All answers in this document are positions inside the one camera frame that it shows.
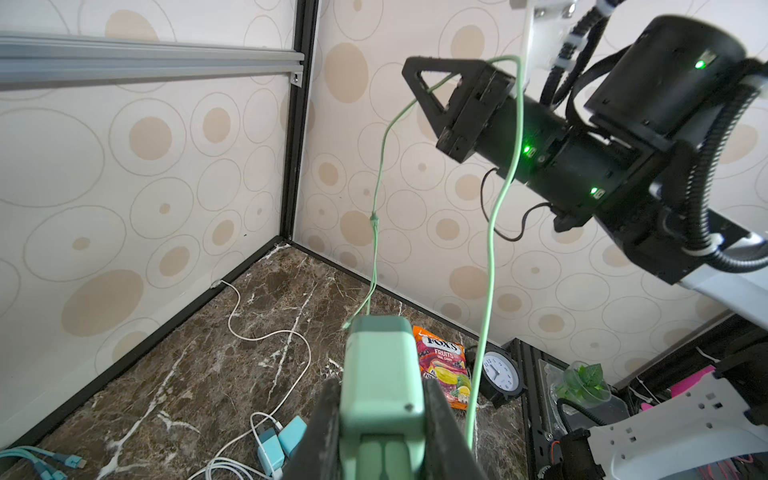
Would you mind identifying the clear cup with green leaves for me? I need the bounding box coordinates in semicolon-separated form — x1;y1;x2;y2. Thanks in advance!
552;362;612;408

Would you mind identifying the white usb cable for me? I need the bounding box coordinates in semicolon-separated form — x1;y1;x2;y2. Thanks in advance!
187;279;313;480

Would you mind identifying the black round clock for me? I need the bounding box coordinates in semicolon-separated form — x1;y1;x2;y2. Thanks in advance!
465;346;526;409

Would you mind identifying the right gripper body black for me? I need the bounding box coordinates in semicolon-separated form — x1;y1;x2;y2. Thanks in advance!
435;59;672;234

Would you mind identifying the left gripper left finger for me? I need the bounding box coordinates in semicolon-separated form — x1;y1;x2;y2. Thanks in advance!
283;378;342;480

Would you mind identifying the light green charger plug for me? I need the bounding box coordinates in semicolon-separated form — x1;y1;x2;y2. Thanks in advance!
339;316;426;479

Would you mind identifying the teal charger plug near pink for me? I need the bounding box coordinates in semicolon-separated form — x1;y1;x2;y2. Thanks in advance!
277;416;307;458

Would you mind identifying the teal usb cable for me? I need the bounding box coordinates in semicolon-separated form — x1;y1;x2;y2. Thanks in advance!
0;445;89;480

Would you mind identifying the green usb cable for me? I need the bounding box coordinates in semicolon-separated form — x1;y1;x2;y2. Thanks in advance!
341;55;527;451

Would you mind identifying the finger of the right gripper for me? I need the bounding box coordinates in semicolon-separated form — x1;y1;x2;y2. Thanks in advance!
401;56;480;142

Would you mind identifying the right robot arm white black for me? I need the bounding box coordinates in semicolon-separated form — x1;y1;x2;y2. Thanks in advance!
402;1;767;326

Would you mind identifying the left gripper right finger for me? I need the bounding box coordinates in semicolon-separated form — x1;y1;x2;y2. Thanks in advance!
422;379;487;480

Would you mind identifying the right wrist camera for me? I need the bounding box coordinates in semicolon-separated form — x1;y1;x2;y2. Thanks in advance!
520;0;587;73

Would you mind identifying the colourful candy bag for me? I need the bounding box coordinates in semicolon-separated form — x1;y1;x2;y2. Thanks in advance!
413;326;471;410

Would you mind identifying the horizontal aluminium rail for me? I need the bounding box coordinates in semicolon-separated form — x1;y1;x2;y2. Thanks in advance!
1;32;305;90

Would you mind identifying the teal charger plug back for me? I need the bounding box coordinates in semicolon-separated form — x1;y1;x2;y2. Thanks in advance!
257;433;285;479

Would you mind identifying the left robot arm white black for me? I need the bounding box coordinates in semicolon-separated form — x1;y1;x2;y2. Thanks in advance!
284;315;767;479

